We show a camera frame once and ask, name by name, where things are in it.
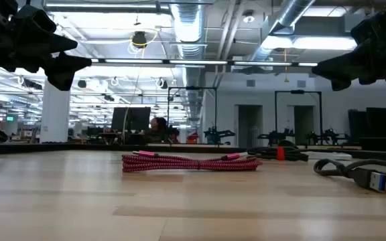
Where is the black cable with red tie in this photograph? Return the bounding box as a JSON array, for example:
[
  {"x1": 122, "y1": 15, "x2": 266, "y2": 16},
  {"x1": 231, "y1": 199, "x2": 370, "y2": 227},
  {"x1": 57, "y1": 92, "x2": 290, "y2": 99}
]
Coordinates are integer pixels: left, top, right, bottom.
[{"x1": 246, "y1": 140, "x2": 310, "y2": 163}]

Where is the pink braided USB cable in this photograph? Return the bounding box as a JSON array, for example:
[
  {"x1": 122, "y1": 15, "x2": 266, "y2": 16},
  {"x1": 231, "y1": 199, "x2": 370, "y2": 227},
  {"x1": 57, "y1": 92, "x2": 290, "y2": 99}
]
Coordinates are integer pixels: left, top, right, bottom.
[{"x1": 121, "y1": 150, "x2": 263, "y2": 173}]

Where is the white pillar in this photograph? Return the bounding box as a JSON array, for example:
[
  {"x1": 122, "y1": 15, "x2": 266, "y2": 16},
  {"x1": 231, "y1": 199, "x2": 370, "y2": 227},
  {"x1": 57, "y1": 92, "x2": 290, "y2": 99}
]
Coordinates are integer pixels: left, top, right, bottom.
[{"x1": 40, "y1": 79, "x2": 71, "y2": 144}]

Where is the black cabinet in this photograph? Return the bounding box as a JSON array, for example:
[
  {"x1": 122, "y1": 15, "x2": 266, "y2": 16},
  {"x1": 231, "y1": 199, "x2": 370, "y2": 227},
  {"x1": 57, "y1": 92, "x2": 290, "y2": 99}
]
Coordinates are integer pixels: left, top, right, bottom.
[{"x1": 348, "y1": 106, "x2": 386, "y2": 139}]

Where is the black desk monitor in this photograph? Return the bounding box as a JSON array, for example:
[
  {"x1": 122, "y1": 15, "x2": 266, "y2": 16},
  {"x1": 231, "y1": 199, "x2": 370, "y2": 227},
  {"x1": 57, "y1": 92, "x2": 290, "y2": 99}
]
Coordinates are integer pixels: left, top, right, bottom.
[{"x1": 111, "y1": 106, "x2": 152, "y2": 133}]

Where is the person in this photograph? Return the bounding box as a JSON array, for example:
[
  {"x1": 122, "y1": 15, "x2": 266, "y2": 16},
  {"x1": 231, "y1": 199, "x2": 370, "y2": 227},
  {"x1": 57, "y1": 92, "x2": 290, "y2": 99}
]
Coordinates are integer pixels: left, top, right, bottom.
[{"x1": 147, "y1": 116, "x2": 180, "y2": 145}]

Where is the overhead light bar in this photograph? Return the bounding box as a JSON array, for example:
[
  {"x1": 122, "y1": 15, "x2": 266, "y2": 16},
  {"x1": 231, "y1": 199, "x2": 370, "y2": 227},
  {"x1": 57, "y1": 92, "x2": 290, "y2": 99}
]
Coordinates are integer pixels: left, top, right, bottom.
[{"x1": 90, "y1": 58, "x2": 318, "y2": 67}]

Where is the black gantry frame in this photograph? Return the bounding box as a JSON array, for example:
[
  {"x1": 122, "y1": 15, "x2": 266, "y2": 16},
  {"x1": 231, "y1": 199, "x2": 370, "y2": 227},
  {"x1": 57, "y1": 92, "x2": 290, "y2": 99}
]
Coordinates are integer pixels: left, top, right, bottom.
[
  {"x1": 167, "y1": 86, "x2": 218, "y2": 145},
  {"x1": 274, "y1": 89, "x2": 323, "y2": 145}
]

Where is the silver ceiling duct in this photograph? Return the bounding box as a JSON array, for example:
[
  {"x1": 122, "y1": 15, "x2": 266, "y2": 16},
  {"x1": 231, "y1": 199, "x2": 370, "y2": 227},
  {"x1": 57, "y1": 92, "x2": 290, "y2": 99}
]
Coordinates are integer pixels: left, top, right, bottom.
[
  {"x1": 246, "y1": 0, "x2": 316, "y2": 68},
  {"x1": 168, "y1": 0, "x2": 208, "y2": 118}
]

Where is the black overhead camera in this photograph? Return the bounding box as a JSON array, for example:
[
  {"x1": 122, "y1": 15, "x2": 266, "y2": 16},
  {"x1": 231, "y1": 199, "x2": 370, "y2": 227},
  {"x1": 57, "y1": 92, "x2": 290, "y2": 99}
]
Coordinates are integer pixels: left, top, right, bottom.
[{"x1": 131, "y1": 31, "x2": 148, "y2": 50}]

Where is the black aluminium table frame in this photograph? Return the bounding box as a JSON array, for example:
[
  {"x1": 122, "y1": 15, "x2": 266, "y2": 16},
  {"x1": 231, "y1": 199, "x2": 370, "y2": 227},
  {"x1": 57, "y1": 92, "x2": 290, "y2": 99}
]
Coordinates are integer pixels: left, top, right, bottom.
[{"x1": 0, "y1": 143, "x2": 386, "y2": 161}]

